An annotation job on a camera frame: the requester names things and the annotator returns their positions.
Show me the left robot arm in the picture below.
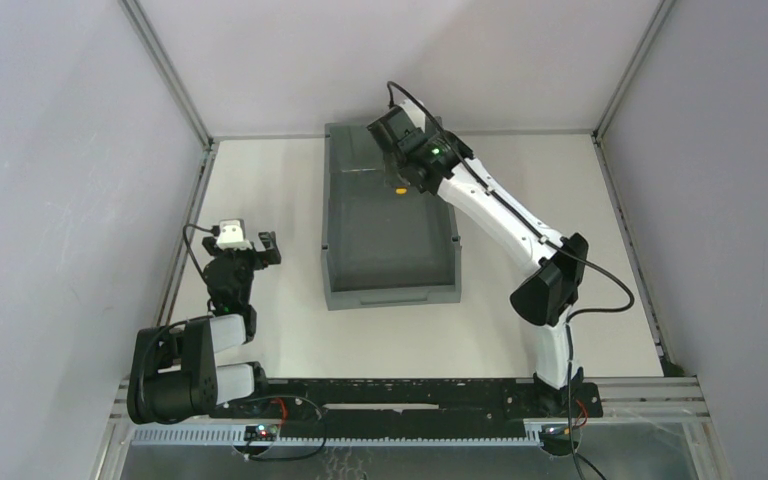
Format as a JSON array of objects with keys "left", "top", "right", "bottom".
[{"left": 126, "top": 226, "right": 281, "bottom": 424}]

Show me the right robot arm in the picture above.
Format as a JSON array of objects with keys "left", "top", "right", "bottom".
[{"left": 375, "top": 127, "right": 588, "bottom": 411}]

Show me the grey plastic bin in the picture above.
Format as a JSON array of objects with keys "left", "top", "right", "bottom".
[{"left": 321, "top": 123, "right": 462, "bottom": 311}]

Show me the left controller circuit board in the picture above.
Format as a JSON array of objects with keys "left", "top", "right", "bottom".
[{"left": 244, "top": 424, "right": 280, "bottom": 443}]

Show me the controller circuit board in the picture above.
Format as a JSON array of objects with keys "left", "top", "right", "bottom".
[
  {"left": 244, "top": 424, "right": 280, "bottom": 443},
  {"left": 538, "top": 424, "right": 581, "bottom": 457}
]

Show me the right controller circuit board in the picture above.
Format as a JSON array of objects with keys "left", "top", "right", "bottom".
[{"left": 538, "top": 424, "right": 581, "bottom": 457}]

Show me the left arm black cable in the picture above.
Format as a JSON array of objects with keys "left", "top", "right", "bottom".
[{"left": 182, "top": 223, "right": 221, "bottom": 293}]

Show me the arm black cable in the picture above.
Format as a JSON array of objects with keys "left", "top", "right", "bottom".
[
  {"left": 385, "top": 80, "right": 637, "bottom": 480},
  {"left": 182, "top": 223, "right": 221, "bottom": 293}
]

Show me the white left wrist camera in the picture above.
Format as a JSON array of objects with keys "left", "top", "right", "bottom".
[{"left": 216, "top": 219, "right": 252, "bottom": 251}]

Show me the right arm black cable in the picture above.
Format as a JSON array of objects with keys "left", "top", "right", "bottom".
[{"left": 385, "top": 80, "right": 637, "bottom": 480}]

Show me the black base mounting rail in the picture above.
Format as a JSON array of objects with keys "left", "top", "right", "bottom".
[{"left": 211, "top": 378, "right": 604, "bottom": 439}]

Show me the grey slotted cable duct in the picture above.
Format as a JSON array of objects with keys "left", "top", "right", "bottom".
[{"left": 131, "top": 424, "right": 543, "bottom": 447}]

